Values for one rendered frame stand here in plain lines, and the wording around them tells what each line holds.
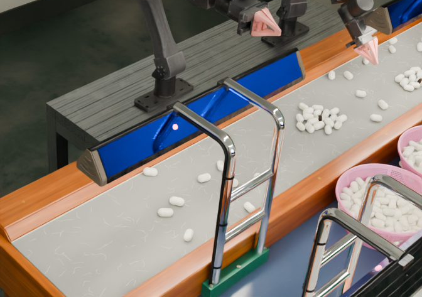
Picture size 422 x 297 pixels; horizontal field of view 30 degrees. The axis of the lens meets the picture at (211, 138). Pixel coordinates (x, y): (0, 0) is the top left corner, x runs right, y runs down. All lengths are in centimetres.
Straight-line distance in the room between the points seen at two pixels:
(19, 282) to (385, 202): 93
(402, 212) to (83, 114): 96
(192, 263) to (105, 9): 269
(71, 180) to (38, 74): 183
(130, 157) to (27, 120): 194
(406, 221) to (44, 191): 89
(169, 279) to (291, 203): 40
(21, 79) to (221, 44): 128
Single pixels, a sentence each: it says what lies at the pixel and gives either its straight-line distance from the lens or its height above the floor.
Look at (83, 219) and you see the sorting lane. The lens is 191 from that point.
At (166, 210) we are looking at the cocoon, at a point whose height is 76.
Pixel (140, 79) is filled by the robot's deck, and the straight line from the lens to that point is 251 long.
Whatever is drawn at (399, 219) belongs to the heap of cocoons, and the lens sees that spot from 205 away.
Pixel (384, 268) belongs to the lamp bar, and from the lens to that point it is 136.
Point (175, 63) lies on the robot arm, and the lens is 234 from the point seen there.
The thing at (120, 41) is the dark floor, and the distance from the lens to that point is 402.
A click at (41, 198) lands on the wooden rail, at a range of 193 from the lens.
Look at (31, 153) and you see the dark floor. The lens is 329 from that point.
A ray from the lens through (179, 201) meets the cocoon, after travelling 193.
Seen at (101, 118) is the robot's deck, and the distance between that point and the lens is 233.
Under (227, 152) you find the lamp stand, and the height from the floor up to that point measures 109.
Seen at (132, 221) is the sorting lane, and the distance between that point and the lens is 190.
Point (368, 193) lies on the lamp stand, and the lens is 156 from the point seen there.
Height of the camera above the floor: 205
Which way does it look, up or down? 37 degrees down
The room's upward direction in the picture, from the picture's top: 6 degrees clockwise
